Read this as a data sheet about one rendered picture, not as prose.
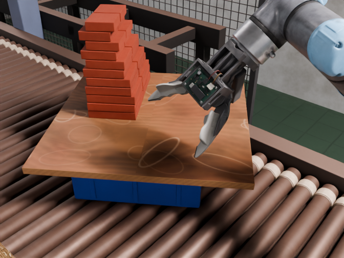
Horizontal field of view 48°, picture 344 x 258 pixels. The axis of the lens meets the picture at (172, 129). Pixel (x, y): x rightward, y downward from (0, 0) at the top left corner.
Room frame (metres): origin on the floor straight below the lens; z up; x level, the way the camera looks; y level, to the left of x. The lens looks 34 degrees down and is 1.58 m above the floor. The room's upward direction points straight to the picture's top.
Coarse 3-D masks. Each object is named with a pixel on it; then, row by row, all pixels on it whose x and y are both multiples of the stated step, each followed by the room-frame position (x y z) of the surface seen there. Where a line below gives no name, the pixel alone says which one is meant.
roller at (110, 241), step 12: (144, 204) 0.66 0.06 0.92; (132, 216) 0.62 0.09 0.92; (144, 216) 0.63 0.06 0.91; (120, 228) 0.59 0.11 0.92; (132, 228) 0.60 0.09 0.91; (96, 240) 0.56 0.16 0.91; (108, 240) 0.56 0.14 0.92; (120, 240) 0.57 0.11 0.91; (84, 252) 0.52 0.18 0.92; (96, 252) 0.53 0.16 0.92; (108, 252) 0.54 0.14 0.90
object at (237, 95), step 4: (244, 68) 0.64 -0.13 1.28; (240, 72) 0.64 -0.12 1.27; (244, 72) 0.64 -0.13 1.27; (236, 76) 0.63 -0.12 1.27; (240, 76) 0.63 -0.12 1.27; (244, 76) 0.65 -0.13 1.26; (232, 80) 0.65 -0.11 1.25; (236, 80) 0.64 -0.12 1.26; (240, 80) 0.64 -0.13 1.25; (232, 84) 0.65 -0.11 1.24; (236, 84) 0.64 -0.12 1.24; (240, 84) 0.66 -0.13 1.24; (232, 88) 0.66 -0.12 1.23; (236, 88) 0.65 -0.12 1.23; (240, 88) 0.67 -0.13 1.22; (236, 92) 0.67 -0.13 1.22; (240, 92) 0.68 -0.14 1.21; (232, 96) 0.67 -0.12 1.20; (236, 96) 0.68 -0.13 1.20; (240, 96) 0.70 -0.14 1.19; (232, 100) 0.68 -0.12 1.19
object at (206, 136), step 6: (210, 114) 0.59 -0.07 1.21; (216, 114) 0.61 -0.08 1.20; (204, 120) 0.61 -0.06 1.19; (210, 120) 0.59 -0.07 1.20; (216, 120) 0.60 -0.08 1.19; (204, 126) 0.57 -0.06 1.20; (210, 126) 0.59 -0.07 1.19; (204, 132) 0.57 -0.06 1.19; (210, 132) 0.59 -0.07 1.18; (204, 138) 0.57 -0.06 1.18; (210, 138) 0.58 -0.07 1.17; (204, 144) 0.58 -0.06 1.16; (198, 150) 0.58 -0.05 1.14; (204, 150) 0.57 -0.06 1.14; (198, 156) 0.57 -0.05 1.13
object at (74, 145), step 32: (64, 128) 0.80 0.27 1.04; (96, 128) 0.80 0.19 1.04; (128, 128) 0.80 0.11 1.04; (160, 128) 0.80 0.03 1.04; (192, 128) 0.80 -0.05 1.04; (224, 128) 0.80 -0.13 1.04; (32, 160) 0.68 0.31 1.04; (64, 160) 0.68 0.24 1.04; (96, 160) 0.68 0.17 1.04; (128, 160) 0.68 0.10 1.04; (160, 160) 0.68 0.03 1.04; (192, 160) 0.68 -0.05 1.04; (224, 160) 0.68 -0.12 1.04
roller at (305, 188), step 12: (300, 180) 0.75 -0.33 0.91; (312, 180) 0.75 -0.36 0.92; (300, 192) 0.70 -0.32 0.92; (312, 192) 0.71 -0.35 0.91; (288, 204) 0.66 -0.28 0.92; (300, 204) 0.67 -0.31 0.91; (276, 216) 0.62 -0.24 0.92; (288, 216) 0.63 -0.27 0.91; (264, 228) 0.59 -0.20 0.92; (276, 228) 0.59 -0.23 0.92; (252, 240) 0.56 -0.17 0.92; (264, 240) 0.56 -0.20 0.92; (240, 252) 0.53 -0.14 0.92; (252, 252) 0.52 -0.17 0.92; (264, 252) 0.54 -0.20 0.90
